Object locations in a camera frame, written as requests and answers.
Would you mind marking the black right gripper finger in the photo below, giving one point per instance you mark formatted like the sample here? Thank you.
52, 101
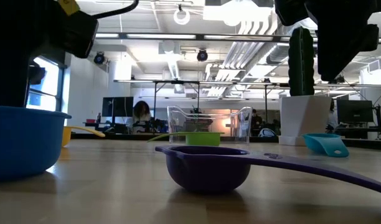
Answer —
336, 53

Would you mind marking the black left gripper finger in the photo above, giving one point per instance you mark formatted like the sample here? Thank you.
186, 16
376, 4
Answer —
8, 84
37, 75

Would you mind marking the blue measuring cup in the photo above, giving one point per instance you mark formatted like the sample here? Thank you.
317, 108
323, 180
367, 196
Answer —
22, 143

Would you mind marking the yellow measuring cup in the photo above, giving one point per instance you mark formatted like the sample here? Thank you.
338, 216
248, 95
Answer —
66, 137

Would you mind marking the teal measuring cup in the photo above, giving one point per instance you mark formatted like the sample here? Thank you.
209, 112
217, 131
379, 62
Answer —
321, 143

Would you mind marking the green measuring cup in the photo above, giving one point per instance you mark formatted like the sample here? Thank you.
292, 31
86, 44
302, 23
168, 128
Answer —
203, 139

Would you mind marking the purple measuring cup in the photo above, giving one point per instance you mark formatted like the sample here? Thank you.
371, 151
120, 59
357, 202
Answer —
209, 171

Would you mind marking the clear plastic basket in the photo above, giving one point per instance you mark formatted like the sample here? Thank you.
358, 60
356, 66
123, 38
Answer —
240, 124

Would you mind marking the dark green cactus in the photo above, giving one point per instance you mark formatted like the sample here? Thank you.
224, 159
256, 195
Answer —
301, 62

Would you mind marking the black computer monitor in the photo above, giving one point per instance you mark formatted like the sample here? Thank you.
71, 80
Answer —
117, 106
355, 111

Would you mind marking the black round ceiling spotlight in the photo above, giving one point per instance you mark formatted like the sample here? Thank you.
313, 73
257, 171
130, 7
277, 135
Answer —
202, 55
99, 58

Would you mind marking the small red box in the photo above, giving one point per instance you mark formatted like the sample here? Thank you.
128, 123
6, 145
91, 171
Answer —
91, 121

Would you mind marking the person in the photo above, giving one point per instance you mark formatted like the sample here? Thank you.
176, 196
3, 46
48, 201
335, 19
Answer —
141, 115
256, 121

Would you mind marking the white and black bag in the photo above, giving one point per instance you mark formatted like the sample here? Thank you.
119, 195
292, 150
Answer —
266, 132

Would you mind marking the overhead LED light bar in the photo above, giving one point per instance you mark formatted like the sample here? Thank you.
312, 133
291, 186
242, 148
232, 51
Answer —
162, 36

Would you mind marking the black aluminium table frame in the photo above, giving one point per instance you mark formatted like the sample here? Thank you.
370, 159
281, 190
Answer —
115, 136

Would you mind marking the black tall rack frame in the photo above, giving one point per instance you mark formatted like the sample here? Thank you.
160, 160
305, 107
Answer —
155, 99

